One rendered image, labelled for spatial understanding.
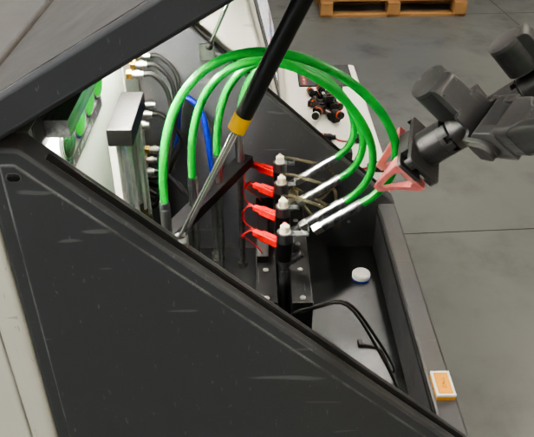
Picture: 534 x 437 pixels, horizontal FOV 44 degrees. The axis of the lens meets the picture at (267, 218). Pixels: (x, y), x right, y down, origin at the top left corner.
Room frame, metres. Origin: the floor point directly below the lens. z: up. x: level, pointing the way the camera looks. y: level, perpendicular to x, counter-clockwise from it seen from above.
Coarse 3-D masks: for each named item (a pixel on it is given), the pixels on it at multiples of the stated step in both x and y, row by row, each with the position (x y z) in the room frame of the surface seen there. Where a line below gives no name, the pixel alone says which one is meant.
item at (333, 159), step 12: (252, 72) 1.16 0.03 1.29; (324, 72) 1.17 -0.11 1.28; (336, 84) 1.17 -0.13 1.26; (240, 96) 1.16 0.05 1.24; (240, 144) 1.16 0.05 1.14; (348, 144) 1.16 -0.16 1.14; (240, 156) 1.16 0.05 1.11; (336, 156) 1.16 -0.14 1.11; (312, 168) 1.16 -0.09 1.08; (324, 168) 1.16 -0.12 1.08; (300, 180) 1.16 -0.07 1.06
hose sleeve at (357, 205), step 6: (354, 204) 0.93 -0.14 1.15; (360, 204) 0.92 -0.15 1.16; (342, 210) 0.93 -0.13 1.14; (348, 210) 0.92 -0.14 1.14; (354, 210) 0.92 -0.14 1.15; (360, 210) 0.92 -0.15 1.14; (330, 216) 0.93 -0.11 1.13; (336, 216) 0.92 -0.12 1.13; (342, 216) 0.92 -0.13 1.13; (348, 216) 0.92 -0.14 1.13; (324, 222) 0.92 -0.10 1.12; (330, 222) 0.92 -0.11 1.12; (336, 222) 0.92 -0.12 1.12; (324, 228) 0.92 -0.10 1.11
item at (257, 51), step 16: (256, 48) 0.92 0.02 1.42; (208, 64) 0.92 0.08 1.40; (320, 64) 0.92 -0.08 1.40; (192, 80) 0.92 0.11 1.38; (352, 80) 0.92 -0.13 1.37; (176, 96) 0.92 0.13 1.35; (368, 96) 0.92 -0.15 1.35; (176, 112) 0.92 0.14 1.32; (384, 112) 0.92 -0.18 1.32; (160, 144) 0.92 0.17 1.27; (160, 160) 0.92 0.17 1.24; (160, 176) 0.92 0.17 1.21; (160, 192) 0.92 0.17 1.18; (160, 208) 0.92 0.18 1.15
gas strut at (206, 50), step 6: (228, 6) 1.24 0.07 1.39; (222, 12) 1.24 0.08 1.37; (222, 18) 1.24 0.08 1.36; (216, 24) 1.24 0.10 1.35; (216, 30) 1.23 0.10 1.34; (210, 42) 1.23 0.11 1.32; (204, 48) 1.23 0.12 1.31; (210, 48) 1.23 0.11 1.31; (204, 54) 1.23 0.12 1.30; (210, 54) 1.23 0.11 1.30
